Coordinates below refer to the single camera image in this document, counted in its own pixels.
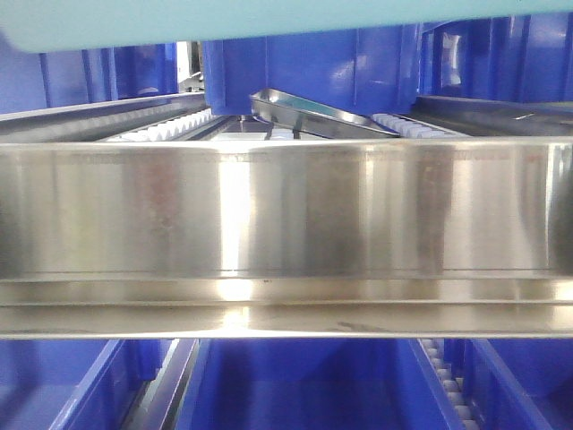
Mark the white roller track right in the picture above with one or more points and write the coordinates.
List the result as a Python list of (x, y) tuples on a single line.
[(413, 129)]

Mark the blue bin on lower shelf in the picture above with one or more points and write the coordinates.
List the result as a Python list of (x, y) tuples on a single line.
[(315, 384)]

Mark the stainless steel tray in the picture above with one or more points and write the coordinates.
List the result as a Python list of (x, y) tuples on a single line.
[(309, 116)]

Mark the light teal plastic bin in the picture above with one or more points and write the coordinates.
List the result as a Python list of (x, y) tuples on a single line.
[(45, 26)]

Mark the blue bin behind centre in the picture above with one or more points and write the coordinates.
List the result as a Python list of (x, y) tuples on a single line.
[(364, 71)]

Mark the white roller track middle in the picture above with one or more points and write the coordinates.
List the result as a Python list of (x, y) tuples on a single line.
[(175, 129)]

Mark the white roller track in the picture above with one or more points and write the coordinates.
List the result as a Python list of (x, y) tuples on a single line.
[(175, 129), (413, 129)]

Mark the steel shelf front beam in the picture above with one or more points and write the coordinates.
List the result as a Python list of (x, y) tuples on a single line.
[(445, 237)]

